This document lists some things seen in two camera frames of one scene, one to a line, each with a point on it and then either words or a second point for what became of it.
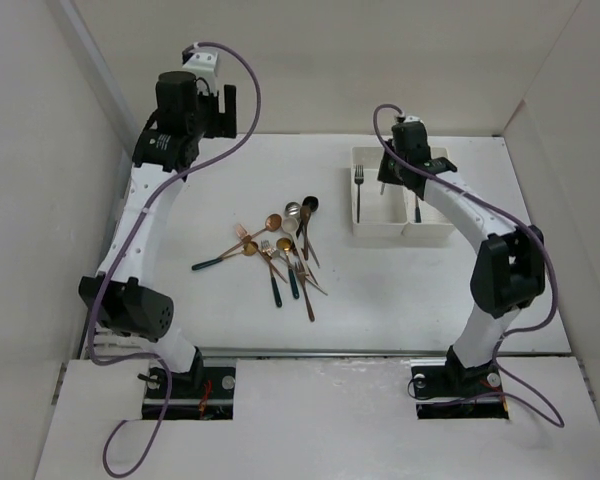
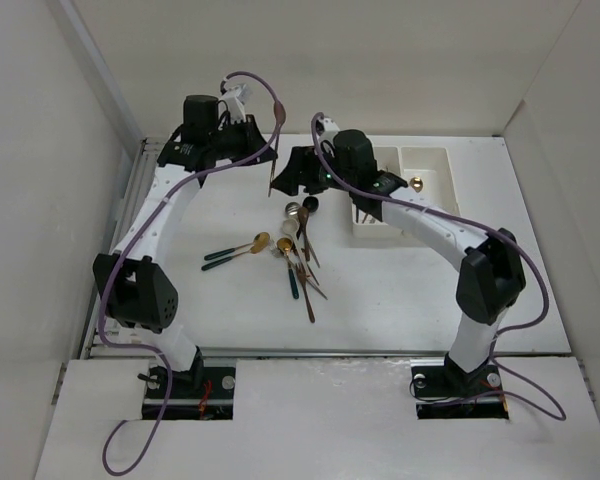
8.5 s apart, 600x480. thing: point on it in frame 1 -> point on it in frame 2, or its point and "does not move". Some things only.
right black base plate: x=447 y=379 does not move
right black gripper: x=383 y=175 -> x=300 y=171
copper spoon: x=273 y=224 -> x=279 y=115
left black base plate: x=204 y=392 does not move
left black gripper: x=225 y=125 -> x=253 y=138
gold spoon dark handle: x=285 y=244 does not move
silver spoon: x=293 y=209 does not move
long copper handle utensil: x=301 y=271 does not move
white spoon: x=291 y=225 does not move
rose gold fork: x=248 y=239 -> x=366 y=218
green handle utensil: x=276 y=292 -> x=226 y=251
